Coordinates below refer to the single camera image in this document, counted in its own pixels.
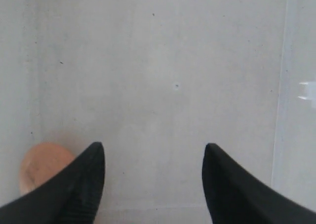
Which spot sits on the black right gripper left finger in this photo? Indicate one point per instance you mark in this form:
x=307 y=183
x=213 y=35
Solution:
x=72 y=196

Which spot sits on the clear plastic bin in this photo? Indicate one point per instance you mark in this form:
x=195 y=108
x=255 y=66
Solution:
x=155 y=81

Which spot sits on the brown egg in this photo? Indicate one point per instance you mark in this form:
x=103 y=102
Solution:
x=40 y=163

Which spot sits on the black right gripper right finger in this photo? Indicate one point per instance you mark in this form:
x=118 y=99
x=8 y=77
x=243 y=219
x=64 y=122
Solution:
x=234 y=196

